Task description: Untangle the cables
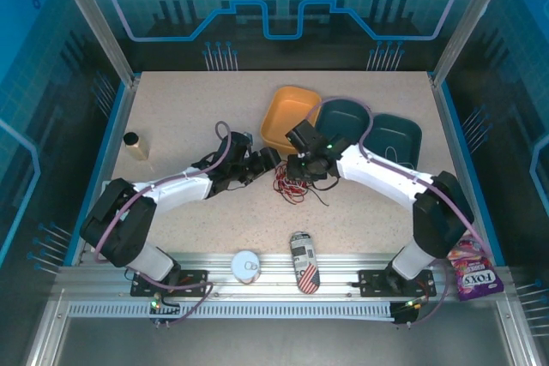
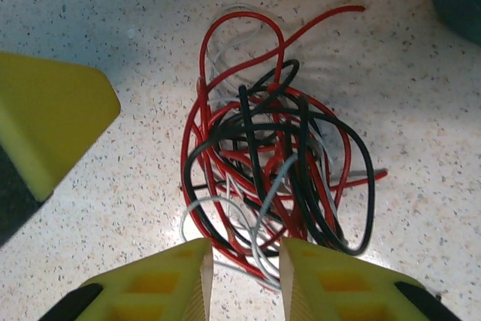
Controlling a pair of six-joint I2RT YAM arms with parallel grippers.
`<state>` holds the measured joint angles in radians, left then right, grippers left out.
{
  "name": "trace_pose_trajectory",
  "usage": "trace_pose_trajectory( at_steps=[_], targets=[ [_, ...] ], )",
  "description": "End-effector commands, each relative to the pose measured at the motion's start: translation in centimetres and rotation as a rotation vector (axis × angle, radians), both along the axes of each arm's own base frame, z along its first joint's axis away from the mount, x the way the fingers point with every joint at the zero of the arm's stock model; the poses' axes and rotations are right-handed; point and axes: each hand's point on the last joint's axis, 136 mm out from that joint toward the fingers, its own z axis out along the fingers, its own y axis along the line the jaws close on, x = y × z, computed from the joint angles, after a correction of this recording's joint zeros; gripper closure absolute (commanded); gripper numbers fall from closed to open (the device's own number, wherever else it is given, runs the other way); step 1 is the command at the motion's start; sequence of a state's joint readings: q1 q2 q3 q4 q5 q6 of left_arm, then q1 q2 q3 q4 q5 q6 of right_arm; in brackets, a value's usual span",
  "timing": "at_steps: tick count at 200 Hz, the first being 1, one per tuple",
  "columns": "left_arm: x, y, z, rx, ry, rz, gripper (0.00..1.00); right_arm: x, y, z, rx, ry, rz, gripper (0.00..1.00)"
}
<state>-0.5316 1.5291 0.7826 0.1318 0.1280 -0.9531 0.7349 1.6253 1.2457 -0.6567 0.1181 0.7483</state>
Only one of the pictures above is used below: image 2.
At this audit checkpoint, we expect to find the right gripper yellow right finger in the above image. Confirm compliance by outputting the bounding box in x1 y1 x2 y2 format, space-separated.
280 238 433 321

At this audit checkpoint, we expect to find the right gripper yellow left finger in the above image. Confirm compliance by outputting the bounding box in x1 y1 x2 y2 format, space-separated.
74 237 214 321

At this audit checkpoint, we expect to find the thick black cable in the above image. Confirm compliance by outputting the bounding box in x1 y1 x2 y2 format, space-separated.
183 125 286 258
236 86 286 224

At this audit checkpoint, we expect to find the thin black cable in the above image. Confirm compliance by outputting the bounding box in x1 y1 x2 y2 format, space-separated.
210 59 377 256

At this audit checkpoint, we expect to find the white cable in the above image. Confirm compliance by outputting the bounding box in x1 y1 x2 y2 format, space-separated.
206 3 271 111
180 153 301 290

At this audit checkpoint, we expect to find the thick red cable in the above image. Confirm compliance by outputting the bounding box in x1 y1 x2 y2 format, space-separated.
180 11 286 292

